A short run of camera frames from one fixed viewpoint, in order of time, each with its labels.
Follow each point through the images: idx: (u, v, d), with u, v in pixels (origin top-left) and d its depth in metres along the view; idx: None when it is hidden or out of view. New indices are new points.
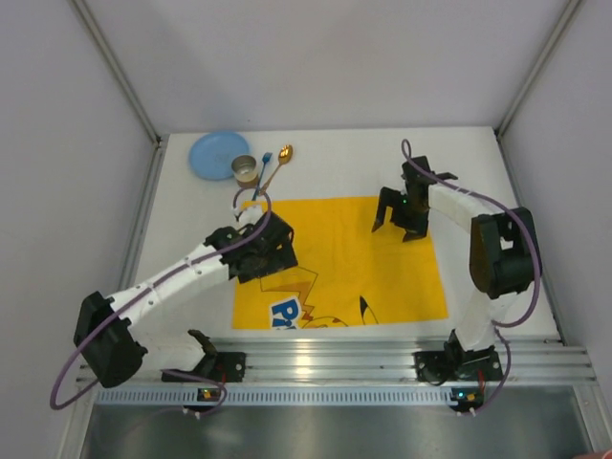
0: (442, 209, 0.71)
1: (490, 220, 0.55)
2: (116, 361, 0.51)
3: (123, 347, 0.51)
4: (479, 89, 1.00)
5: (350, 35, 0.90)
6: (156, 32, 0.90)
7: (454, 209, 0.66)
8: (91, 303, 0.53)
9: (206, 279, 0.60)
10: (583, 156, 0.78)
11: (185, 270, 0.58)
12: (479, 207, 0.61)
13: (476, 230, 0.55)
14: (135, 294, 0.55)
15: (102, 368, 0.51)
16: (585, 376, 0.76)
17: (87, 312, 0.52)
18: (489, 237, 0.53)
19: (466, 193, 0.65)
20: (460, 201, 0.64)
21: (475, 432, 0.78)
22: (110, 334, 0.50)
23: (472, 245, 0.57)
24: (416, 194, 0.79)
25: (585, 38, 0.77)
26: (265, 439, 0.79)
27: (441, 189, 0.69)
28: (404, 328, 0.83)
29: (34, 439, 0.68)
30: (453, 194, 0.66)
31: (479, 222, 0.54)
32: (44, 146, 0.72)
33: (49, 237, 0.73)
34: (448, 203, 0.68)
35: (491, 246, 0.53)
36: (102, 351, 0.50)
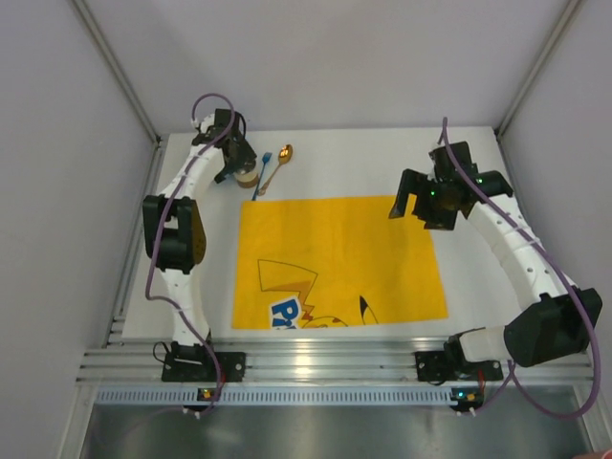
0: (485, 235, 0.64)
1: (551, 308, 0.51)
2: (194, 233, 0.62)
3: (194, 218, 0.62)
4: (479, 91, 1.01)
5: (351, 36, 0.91)
6: (156, 30, 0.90)
7: (505, 253, 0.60)
8: (150, 202, 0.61)
9: (211, 165, 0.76)
10: (583, 157, 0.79)
11: (197, 161, 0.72)
12: (542, 274, 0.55)
13: (534, 316, 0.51)
14: (178, 184, 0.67)
15: (186, 243, 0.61)
16: (584, 376, 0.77)
17: (152, 208, 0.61)
18: (545, 327, 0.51)
19: (528, 243, 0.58)
20: (518, 252, 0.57)
21: (475, 432, 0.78)
22: (181, 211, 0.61)
23: (519, 318, 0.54)
24: (453, 198, 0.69)
25: (585, 40, 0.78)
26: (265, 438, 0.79)
27: (496, 223, 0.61)
28: (404, 328, 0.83)
29: (35, 440, 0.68)
30: (511, 238, 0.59)
31: (540, 312, 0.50)
32: (44, 143, 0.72)
33: (48, 237, 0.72)
34: (500, 241, 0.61)
35: (545, 332, 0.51)
36: (182, 227, 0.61)
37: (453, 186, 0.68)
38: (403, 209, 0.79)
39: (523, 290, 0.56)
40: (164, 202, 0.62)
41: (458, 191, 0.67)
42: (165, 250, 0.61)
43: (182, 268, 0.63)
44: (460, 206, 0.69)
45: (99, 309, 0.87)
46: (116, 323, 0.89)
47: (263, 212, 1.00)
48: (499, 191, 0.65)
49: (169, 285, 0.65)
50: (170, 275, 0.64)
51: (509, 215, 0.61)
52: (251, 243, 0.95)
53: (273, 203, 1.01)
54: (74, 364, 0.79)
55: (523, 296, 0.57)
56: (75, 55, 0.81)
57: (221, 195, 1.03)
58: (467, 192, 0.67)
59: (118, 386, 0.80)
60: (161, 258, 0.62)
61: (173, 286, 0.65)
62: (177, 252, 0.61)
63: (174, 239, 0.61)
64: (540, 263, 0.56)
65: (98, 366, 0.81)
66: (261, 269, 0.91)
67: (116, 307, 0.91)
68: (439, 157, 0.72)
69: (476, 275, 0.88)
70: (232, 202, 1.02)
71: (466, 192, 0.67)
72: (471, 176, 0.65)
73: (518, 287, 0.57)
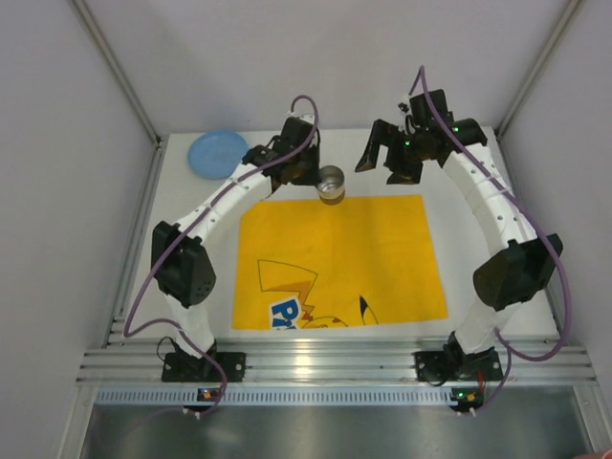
0: (461, 185, 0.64)
1: (517, 252, 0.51)
2: (197, 275, 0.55)
3: (202, 260, 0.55)
4: (479, 90, 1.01)
5: (352, 36, 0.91)
6: (156, 29, 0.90)
7: (477, 203, 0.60)
8: (161, 231, 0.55)
9: (252, 195, 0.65)
10: (583, 155, 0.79)
11: (232, 188, 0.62)
12: (510, 223, 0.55)
13: (500, 259, 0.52)
14: (196, 219, 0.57)
15: (187, 285, 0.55)
16: (585, 376, 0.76)
17: (159, 238, 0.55)
18: (512, 270, 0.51)
19: (499, 192, 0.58)
20: (490, 201, 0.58)
21: (475, 432, 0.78)
22: (187, 254, 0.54)
23: (489, 261, 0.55)
24: (427, 145, 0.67)
25: (586, 39, 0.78)
26: (266, 438, 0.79)
27: (470, 172, 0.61)
28: (405, 328, 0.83)
29: (35, 440, 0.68)
30: (484, 187, 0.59)
31: (506, 255, 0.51)
32: (43, 144, 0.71)
33: (48, 238, 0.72)
34: (473, 191, 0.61)
35: (513, 275, 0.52)
36: (183, 268, 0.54)
37: (428, 133, 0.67)
38: (373, 159, 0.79)
39: (492, 238, 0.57)
40: (176, 233, 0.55)
41: (435, 139, 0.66)
42: (164, 283, 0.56)
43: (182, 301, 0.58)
44: (434, 156, 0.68)
45: (98, 309, 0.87)
46: (116, 323, 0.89)
47: (266, 212, 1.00)
48: (473, 139, 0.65)
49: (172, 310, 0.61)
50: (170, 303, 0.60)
51: (483, 165, 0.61)
52: (251, 243, 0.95)
53: (275, 203, 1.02)
54: (74, 364, 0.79)
55: (491, 243, 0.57)
56: (75, 55, 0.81)
57: None
58: (443, 139, 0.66)
59: (118, 386, 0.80)
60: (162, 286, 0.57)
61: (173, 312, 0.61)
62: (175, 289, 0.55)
63: (175, 273, 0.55)
64: (511, 211, 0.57)
65: (98, 366, 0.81)
66: (261, 269, 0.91)
67: (116, 307, 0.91)
68: (416, 106, 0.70)
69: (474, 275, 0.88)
70: None
71: (443, 140, 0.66)
72: (448, 122, 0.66)
73: (490, 236, 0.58)
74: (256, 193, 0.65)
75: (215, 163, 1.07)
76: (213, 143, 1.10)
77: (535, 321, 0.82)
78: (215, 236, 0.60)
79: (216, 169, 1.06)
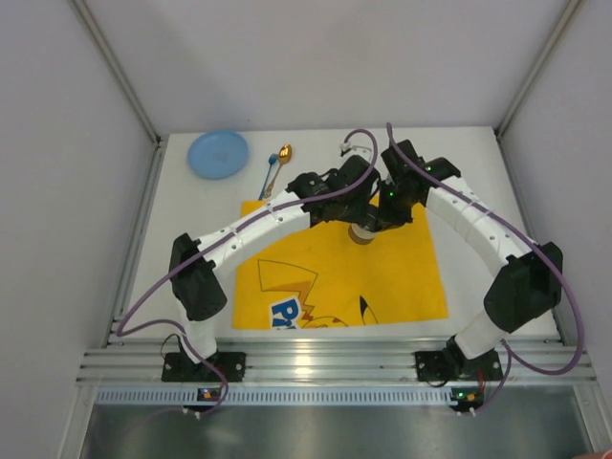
0: (445, 216, 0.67)
1: (520, 268, 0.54)
2: (202, 295, 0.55)
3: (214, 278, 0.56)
4: (479, 89, 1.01)
5: (351, 36, 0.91)
6: (156, 29, 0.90)
7: (468, 229, 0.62)
8: (181, 243, 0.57)
9: (288, 227, 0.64)
10: (583, 156, 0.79)
11: (266, 217, 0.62)
12: (503, 240, 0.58)
13: (507, 277, 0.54)
14: (217, 242, 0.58)
15: (192, 301, 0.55)
16: (585, 376, 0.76)
17: (178, 247, 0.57)
18: (519, 286, 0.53)
19: (484, 214, 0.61)
20: (478, 225, 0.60)
21: (474, 431, 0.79)
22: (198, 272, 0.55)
23: (495, 283, 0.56)
24: (408, 189, 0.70)
25: (585, 39, 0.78)
26: (266, 438, 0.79)
27: (451, 202, 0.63)
28: (404, 328, 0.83)
29: (35, 440, 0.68)
30: (468, 212, 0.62)
31: (511, 273, 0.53)
32: (43, 143, 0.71)
33: (48, 237, 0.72)
34: (459, 219, 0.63)
35: (522, 293, 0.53)
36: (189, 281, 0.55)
37: (406, 179, 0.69)
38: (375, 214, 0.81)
39: (491, 258, 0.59)
40: (195, 251, 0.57)
41: (412, 182, 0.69)
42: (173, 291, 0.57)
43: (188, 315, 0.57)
44: (417, 197, 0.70)
45: (99, 309, 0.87)
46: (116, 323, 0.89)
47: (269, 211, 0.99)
48: (448, 175, 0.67)
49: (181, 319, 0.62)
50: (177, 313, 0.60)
51: (462, 193, 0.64)
52: None
53: None
54: (75, 364, 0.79)
55: (491, 263, 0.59)
56: (75, 55, 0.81)
57: (221, 195, 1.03)
58: (420, 181, 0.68)
59: (118, 386, 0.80)
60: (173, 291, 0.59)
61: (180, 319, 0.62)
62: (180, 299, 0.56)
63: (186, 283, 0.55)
64: (500, 229, 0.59)
65: (98, 366, 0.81)
66: (261, 269, 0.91)
67: (116, 307, 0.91)
68: (387, 157, 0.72)
69: (475, 274, 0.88)
70: (232, 201, 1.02)
71: (420, 181, 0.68)
72: (420, 164, 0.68)
73: (487, 256, 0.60)
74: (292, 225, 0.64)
75: (215, 163, 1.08)
76: (213, 143, 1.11)
77: (535, 321, 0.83)
78: (232, 263, 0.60)
79: (216, 169, 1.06)
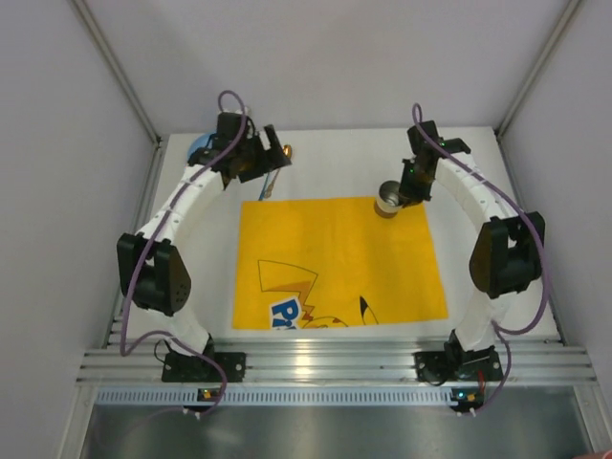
0: (451, 188, 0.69)
1: (502, 227, 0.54)
2: (173, 280, 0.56)
3: (173, 263, 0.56)
4: (479, 90, 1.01)
5: (351, 36, 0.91)
6: (156, 29, 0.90)
7: (466, 197, 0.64)
8: (125, 244, 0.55)
9: (207, 191, 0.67)
10: (583, 156, 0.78)
11: (188, 189, 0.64)
12: (492, 205, 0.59)
13: (486, 235, 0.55)
14: (159, 225, 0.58)
15: (161, 296, 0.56)
16: (585, 376, 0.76)
17: (126, 251, 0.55)
18: (498, 244, 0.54)
19: (480, 182, 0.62)
20: (472, 190, 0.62)
21: (474, 432, 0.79)
22: (160, 257, 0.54)
23: (478, 243, 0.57)
24: (423, 162, 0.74)
25: (585, 40, 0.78)
26: (265, 438, 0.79)
27: (455, 172, 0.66)
28: (405, 328, 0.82)
29: (35, 440, 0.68)
30: (467, 181, 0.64)
31: (491, 228, 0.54)
32: (43, 143, 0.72)
33: (47, 236, 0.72)
34: (460, 187, 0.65)
35: (499, 251, 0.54)
36: (159, 273, 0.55)
37: (424, 153, 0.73)
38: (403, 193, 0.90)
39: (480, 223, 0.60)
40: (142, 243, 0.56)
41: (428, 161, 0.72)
42: (143, 295, 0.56)
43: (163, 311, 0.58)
44: (428, 169, 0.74)
45: (99, 310, 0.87)
46: (116, 323, 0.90)
47: (268, 211, 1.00)
48: (459, 152, 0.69)
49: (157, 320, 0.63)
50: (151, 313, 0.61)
51: (466, 164, 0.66)
52: (251, 243, 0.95)
53: (276, 205, 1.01)
54: (75, 365, 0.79)
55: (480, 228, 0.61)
56: (75, 55, 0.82)
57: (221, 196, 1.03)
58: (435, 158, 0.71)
59: (119, 386, 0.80)
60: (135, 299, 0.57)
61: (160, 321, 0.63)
62: (156, 298, 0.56)
63: (152, 283, 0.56)
64: (491, 195, 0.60)
65: (98, 366, 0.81)
66: (261, 269, 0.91)
67: (116, 308, 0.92)
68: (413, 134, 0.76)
69: None
70: (233, 201, 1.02)
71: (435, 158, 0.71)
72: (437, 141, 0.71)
73: (477, 221, 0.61)
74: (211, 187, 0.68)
75: None
76: None
77: (536, 321, 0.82)
78: (180, 236, 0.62)
79: None
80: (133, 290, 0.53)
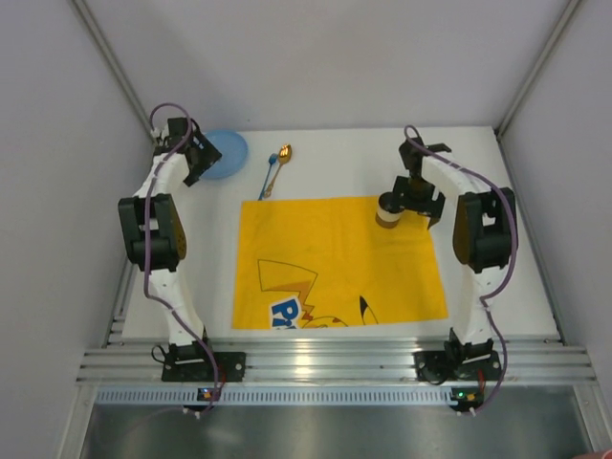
0: (431, 181, 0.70)
1: (475, 199, 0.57)
2: (175, 229, 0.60)
3: (173, 212, 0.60)
4: (479, 90, 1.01)
5: (350, 35, 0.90)
6: (155, 28, 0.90)
7: (445, 185, 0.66)
8: (124, 206, 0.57)
9: (178, 171, 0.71)
10: (583, 155, 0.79)
11: (164, 164, 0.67)
12: (469, 185, 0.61)
13: (461, 208, 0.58)
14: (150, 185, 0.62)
15: (165, 249, 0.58)
16: (585, 376, 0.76)
17: (128, 210, 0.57)
18: (471, 215, 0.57)
19: (457, 169, 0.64)
20: (450, 176, 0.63)
21: (474, 431, 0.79)
22: (160, 207, 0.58)
23: (458, 219, 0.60)
24: (412, 166, 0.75)
25: (585, 39, 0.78)
26: (265, 438, 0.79)
27: (433, 163, 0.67)
28: (405, 328, 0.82)
29: (35, 439, 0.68)
30: (444, 168, 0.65)
31: (464, 201, 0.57)
32: (43, 144, 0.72)
33: (47, 238, 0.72)
34: (440, 177, 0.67)
35: (474, 222, 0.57)
36: (163, 223, 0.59)
37: (411, 159, 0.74)
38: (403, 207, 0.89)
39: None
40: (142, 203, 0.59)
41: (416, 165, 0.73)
42: (153, 251, 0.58)
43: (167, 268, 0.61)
44: (414, 171, 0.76)
45: (99, 310, 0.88)
46: (116, 323, 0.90)
47: (269, 211, 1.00)
48: (441, 150, 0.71)
49: (158, 288, 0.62)
50: (156, 276, 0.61)
51: (445, 156, 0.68)
52: (251, 242, 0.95)
53: (275, 204, 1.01)
54: (74, 364, 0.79)
55: None
56: (75, 54, 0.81)
57: (221, 195, 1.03)
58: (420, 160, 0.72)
59: (119, 386, 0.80)
60: (142, 261, 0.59)
61: (161, 288, 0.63)
62: (165, 251, 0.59)
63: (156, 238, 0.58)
64: (468, 179, 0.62)
65: (98, 366, 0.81)
66: (261, 269, 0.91)
67: (116, 307, 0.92)
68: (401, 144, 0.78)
69: None
70: (232, 201, 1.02)
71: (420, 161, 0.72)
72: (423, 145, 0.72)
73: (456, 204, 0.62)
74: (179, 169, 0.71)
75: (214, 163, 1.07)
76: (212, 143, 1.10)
77: (536, 321, 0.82)
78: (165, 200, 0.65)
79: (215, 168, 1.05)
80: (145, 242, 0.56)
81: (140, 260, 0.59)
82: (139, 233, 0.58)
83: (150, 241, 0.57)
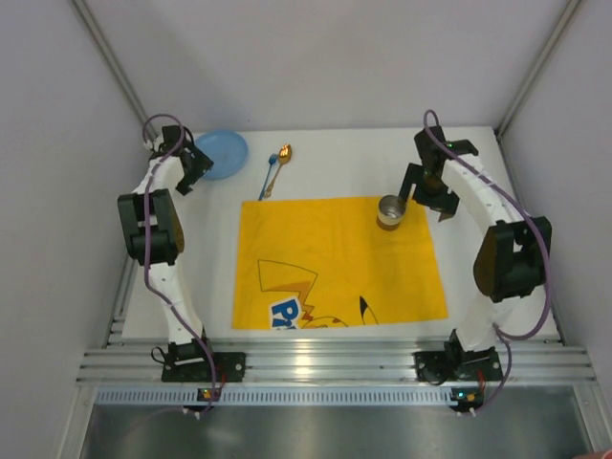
0: (456, 189, 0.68)
1: (507, 230, 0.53)
2: (173, 223, 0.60)
3: (172, 207, 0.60)
4: (479, 90, 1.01)
5: (350, 36, 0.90)
6: (155, 28, 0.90)
7: (470, 199, 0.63)
8: (124, 202, 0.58)
9: (175, 172, 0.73)
10: (583, 156, 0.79)
11: (161, 164, 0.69)
12: (498, 208, 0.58)
13: (490, 238, 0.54)
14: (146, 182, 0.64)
15: (164, 242, 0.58)
16: (585, 376, 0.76)
17: (127, 206, 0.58)
18: (501, 249, 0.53)
19: (488, 185, 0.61)
20: (479, 193, 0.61)
21: (474, 431, 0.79)
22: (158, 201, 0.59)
23: (484, 246, 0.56)
24: (429, 163, 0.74)
25: (585, 39, 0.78)
26: (266, 438, 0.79)
27: (462, 173, 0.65)
28: (405, 328, 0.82)
29: (36, 440, 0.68)
30: (473, 183, 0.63)
31: (495, 232, 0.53)
32: (43, 144, 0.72)
33: (48, 238, 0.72)
34: (466, 189, 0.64)
35: (503, 254, 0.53)
36: (161, 216, 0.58)
37: (430, 155, 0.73)
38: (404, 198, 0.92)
39: (485, 226, 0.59)
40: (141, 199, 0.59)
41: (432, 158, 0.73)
42: (152, 246, 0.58)
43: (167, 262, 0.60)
44: (434, 170, 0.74)
45: (99, 310, 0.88)
46: (116, 323, 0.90)
47: (268, 211, 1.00)
48: (467, 153, 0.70)
49: (158, 283, 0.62)
50: (155, 271, 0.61)
51: (473, 167, 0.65)
52: (251, 243, 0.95)
53: (274, 204, 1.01)
54: (75, 365, 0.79)
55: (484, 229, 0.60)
56: (74, 54, 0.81)
57: (221, 195, 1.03)
58: (439, 155, 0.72)
59: (118, 386, 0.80)
60: (142, 256, 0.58)
61: (161, 283, 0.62)
62: (165, 245, 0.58)
63: (155, 231, 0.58)
64: (498, 199, 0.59)
65: (98, 366, 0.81)
66: (261, 269, 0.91)
67: (116, 307, 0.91)
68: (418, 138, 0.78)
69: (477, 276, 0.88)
70: (233, 201, 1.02)
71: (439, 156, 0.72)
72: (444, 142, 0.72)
73: (481, 224, 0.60)
74: (175, 170, 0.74)
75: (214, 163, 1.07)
76: (212, 143, 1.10)
77: (535, 321, 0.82)
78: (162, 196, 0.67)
79: (215, 168, 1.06)
80: (145, 233, 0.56)
81: (140, 255, 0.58)
82: (139, 229, 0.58)
83: (150, 234, 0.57)
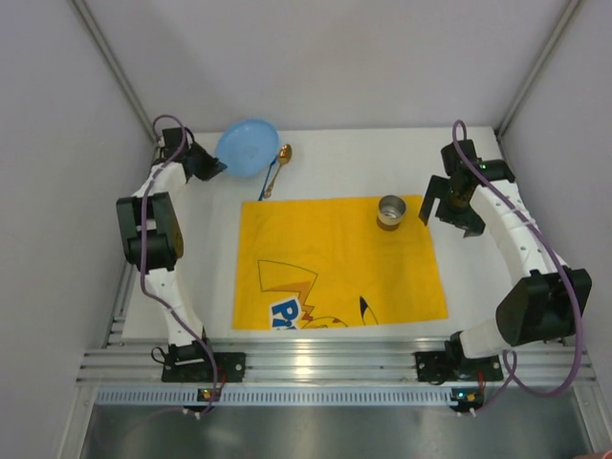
0: (485, 218, 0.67)
1: (539, 283, 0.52)
2: (171, 226, 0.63)
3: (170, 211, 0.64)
4: (479, 90, 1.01)
5: (351, 36, 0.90)
6: (156, 28, 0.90)
7: (502, 233, 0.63)
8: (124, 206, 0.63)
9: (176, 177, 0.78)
10: (583, 156, 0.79)
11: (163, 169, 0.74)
12: (534, 253, 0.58)
13: (520, 290, 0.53)
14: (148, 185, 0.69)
15: (163, 245, 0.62)
16: (585, 376, 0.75)
17: (127, 209, 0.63)
18: (532, 302, 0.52)
19: (523, 224, 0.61)
20: (513, 232, 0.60)
21: (473, 431, 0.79)
22: (157, 207, 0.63)
23: (512, 293, 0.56)
24: (457, 185, 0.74)
25: (585, 41, 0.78)
26: (264, 438, 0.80)
27: (495, 205, 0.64)
28: (405, 327, 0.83)
29: (35, 441, 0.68)
30: (508, 218, 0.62)
31: (529, 286, 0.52)
32: (43, 143, 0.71)
33: (47, 238, 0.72)
34: (497, 223, 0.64)
35: (533, 308, 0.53)
36: (160, 220, 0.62)
37: (459, 176, 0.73)
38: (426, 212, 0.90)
39: (515, 268, 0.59)
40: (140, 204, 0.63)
41: (462, 177, 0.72)
42: (150, 250, 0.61)
43: (165, 266, 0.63)
44: (461, 191, 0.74)
45: (99, 310, 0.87)
46: (116, 323, 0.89)
47: (269, 211, 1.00)
48: (501, 178, 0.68)
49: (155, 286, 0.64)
50: (153, 275, 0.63)
51: (508, 199, 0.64)
52: (251, 243, 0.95)
53: (274, 204, 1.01)
54: (74, 365, 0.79)
55: (513, 272, 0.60)
56: (74, 54, 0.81)
57: (220, 195, 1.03)
58: (469, 177, 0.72)
59: (118, 386, 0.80)
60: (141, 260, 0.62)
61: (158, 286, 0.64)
62: (162, 252, 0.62)
63: (153, 236, 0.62)
64: (533, 242, 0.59)
65: (98, 366, 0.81)
66: (261, 269, 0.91)
67: (116, 308, 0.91)
68: (447, 154, 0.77)
69: (477, 276, 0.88)
70: (232, 202, 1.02)
71: (469, 178, 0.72)
72: (474, 163, 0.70)
73: (511, 264, 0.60)
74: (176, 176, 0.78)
75: (243, 155, 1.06)
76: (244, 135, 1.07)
77: None
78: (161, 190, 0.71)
79: (242, 162, 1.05)
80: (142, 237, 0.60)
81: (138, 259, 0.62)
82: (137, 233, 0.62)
83: (147, 240, 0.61)
